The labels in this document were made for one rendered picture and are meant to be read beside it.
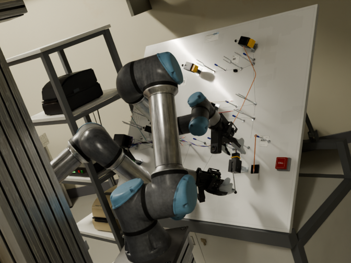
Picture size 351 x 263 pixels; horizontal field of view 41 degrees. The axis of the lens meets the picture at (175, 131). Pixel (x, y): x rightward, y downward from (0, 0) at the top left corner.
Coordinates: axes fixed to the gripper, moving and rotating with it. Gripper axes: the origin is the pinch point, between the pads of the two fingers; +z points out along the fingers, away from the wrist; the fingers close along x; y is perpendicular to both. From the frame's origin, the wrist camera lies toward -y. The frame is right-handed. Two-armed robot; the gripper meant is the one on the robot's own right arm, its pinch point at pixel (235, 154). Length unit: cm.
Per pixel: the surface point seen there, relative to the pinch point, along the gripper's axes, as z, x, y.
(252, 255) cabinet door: 36.7, 1.7, -29.4
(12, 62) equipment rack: -71, 129, 22
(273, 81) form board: -8.7, -11.9, 35.4
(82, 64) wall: 21, 295, 167
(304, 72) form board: -9.1, -27.9, 36.2
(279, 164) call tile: 5.2, -20.5, -2.6
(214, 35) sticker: -23, 28, 66
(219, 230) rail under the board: 21.9, 12.3, -26.5
